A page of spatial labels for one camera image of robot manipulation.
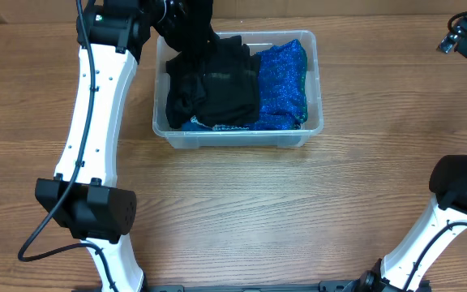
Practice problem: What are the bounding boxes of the large black garment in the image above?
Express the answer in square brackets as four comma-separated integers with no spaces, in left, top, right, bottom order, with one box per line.
[195,35,261,127]

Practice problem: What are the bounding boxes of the blue denim jeans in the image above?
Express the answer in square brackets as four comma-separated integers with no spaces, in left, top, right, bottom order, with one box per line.
[181,116,257,131]

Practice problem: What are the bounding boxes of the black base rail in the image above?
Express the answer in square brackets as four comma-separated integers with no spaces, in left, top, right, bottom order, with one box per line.
[144,278,432,292]

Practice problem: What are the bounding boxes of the clear plastic storage bin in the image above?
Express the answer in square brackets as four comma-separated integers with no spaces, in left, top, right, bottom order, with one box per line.
[152,30,324,149]

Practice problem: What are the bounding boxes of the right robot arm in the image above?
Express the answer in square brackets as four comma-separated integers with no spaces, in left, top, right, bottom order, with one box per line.
[344,11,467,291]

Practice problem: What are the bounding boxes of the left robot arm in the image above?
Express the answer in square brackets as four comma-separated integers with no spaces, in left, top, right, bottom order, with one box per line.
[35,1,186,291]

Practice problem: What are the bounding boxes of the sparkly blue garment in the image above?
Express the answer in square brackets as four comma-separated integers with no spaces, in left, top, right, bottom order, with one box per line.
[245,39,308,131]

